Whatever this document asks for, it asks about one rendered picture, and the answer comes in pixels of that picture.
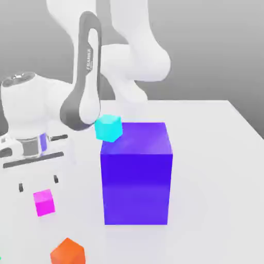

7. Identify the small orange cube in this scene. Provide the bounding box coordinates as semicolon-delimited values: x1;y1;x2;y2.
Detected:
49;237;87;264

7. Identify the small cyan cube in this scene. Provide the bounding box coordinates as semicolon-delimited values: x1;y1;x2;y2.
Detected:
94;114;124;143

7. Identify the large purple box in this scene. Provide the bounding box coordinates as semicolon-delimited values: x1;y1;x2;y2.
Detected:
100;122;174;226

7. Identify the small magenta cube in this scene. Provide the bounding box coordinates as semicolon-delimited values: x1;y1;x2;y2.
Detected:
32;188;56;218

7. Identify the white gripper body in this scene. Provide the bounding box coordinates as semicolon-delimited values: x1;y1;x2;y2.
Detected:
2;151;71;185

